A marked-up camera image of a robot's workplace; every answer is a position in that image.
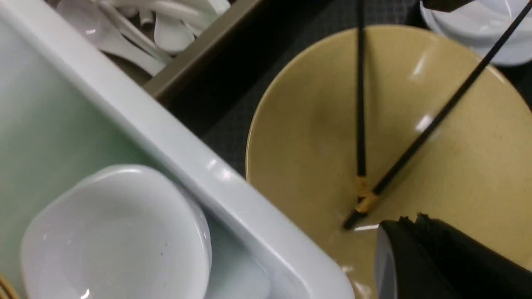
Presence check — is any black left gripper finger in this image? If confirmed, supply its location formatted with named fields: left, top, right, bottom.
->
left=374, top=213, right=532, bottom=299

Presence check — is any black chopstick gold band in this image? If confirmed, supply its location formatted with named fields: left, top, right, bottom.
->
left=342, top=1, right=532, bottom=230
left=357, top=0, right=368, bottom=203

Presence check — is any tan noodle bowl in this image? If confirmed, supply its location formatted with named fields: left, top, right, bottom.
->
left=245, top=25, right=531, bottom=299

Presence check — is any white square side dish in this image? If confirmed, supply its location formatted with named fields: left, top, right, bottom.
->
left=419, top=0, right=532, bottom=66

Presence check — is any top white stacked dish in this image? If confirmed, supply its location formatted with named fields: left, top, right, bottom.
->
left=20, top=165, right=212, bottom=299

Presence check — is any brown plastic spoon bin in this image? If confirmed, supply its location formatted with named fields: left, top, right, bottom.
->
left=103, top=0, right=268, bottom=102

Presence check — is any pile of white spoons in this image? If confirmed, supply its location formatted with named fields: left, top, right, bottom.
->
left=47, top=0, right=231, bottom=76

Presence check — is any large white plastic tub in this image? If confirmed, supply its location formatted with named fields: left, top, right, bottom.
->
left=1, top=0, right=355, bottom=299

